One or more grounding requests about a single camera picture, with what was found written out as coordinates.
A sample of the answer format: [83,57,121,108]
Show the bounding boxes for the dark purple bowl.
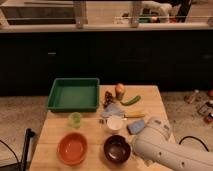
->
[103,135,131,164]

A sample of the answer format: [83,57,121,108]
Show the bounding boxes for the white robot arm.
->
[132,117,213,171]

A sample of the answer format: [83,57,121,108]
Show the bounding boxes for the green plastic tray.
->
[47,78,99,112]

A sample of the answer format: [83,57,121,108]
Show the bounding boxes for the orange yellow bottle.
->
[115,83,125,101]

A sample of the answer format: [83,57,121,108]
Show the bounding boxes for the dark grape bunch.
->
[104,91,115,107]

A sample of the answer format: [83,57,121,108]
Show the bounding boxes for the grey blue cloth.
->
[101,104,124,118]

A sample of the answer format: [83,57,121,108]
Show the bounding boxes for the green cucumber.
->
[120,95,141,106]

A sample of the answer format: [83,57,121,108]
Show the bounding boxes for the white cup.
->
[106,116,125,133]

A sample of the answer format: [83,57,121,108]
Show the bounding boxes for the green plastic cup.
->
[68,112,81,129]

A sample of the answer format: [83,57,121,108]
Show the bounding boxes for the blue sponge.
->
[127,119,145,135]

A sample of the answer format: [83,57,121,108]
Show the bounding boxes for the orange bowl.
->
[57,132,88,166]

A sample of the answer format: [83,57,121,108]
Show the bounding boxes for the yellow handled knife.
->
[123,111,146,120]

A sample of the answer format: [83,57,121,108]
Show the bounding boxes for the black floor cable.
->
[178,135,212,151]

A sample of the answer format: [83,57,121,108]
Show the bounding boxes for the black chair frame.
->
[0,128,35,171]

